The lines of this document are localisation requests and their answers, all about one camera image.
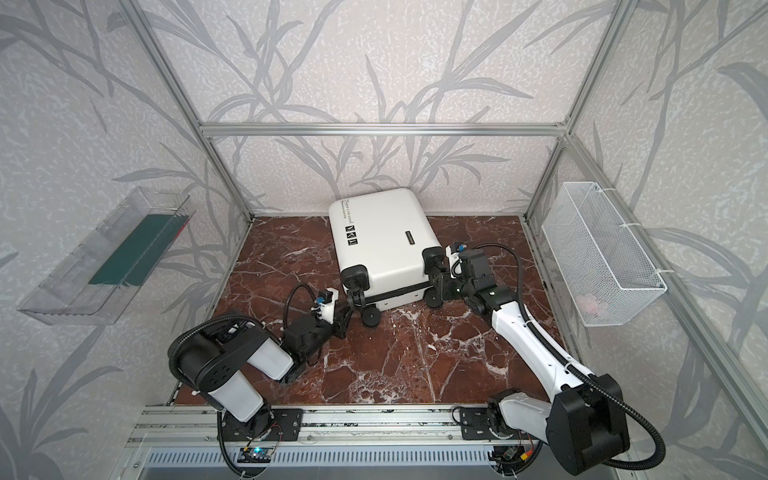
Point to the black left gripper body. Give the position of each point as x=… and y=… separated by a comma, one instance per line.
x=341, y=315

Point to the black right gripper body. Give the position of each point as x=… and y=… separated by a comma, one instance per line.
x=451, y=271

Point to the white black suitcase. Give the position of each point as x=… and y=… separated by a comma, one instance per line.
x=385, y=247

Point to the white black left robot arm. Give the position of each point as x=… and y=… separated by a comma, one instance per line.
x=209, y=358

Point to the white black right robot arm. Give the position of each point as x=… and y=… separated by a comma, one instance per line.
x=580, y=425

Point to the pink item in basket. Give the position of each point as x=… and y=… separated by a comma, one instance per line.
x=590, y=305

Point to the green circuit board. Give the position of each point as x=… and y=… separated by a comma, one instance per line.
x=255, y=455

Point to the green board in bin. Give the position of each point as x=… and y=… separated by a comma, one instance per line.
x=133, y=261

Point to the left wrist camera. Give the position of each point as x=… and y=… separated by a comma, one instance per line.
x=325, y=301

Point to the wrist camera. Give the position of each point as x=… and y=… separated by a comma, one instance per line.
x=453, y=251
x=325, y=301

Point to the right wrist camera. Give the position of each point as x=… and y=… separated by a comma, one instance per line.
x=453, y=251

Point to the white wire mesh basket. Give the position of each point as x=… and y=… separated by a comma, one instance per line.
x=597, y=252

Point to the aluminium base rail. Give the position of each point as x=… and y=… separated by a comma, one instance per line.
x=335, y=425

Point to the clear plastic wall bin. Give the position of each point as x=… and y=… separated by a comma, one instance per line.
x=65, y=296

